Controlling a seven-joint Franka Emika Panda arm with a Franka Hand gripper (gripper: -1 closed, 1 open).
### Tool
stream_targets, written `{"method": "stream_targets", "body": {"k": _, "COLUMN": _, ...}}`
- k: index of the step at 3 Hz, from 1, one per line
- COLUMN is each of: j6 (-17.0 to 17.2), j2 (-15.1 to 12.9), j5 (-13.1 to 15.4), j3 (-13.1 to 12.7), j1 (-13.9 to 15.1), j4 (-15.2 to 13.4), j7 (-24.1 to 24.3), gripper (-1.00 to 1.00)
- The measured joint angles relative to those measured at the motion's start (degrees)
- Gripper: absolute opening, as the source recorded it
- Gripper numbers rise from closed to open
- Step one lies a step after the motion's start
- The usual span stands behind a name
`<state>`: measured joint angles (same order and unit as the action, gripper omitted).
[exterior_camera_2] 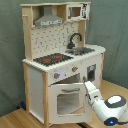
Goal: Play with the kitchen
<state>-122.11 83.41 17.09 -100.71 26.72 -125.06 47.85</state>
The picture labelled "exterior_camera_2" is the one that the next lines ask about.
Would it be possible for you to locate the toy microwave door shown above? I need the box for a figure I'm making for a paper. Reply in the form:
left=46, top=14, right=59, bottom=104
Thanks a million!
left=67, top=5, right=82, bottom=20

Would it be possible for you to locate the white oven door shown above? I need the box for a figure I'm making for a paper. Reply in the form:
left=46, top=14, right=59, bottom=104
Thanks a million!
left=49, top=83, right=92, bottom=124

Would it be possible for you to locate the wooden toy kitchen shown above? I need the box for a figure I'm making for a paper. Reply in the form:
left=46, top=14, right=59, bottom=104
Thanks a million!
left=22, top=2, right=105, bottom=128

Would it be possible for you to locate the grey range hood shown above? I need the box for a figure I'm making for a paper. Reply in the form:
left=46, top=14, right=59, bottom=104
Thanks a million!
left=35, top=5, right=64, bottom=27

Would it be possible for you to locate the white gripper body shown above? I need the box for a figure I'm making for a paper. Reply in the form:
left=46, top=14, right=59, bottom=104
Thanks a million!
left=84, top=81, right=102, bottom=104

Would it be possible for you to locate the black toy faucet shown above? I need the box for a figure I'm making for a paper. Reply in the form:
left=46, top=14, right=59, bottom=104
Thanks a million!
left=67, top=33, right=83, bottom=49

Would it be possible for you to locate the right oven knob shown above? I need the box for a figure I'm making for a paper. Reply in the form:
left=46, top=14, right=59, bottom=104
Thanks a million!
left=72, top=66, right=78, bottom=72

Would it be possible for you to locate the grey dishwasher door panel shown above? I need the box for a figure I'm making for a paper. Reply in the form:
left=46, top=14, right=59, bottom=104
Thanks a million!
left=87, top=65, right=96, bottom=81

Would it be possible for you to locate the grey toy sink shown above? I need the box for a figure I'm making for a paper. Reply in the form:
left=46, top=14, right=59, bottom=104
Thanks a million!
left=65, top=47, right=95, bottom=55

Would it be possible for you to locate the oven knob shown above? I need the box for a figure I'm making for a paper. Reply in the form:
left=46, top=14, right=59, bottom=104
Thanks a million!
left=54, top=73, right=60, bottom=79
left=72, top=66, right=78, bottom=72

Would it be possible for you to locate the left oven knob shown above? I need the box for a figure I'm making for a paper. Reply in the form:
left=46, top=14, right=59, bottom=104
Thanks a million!
left=54, top=73, right=60, bottom=79

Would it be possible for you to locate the black toy stovetop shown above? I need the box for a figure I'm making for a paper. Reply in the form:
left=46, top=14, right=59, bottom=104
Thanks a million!
left=34, top=53, right=71, bottom=66

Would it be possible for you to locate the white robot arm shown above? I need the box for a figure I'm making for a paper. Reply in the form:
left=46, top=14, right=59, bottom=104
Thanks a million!
left=84, top=81, right=128, bottom=126

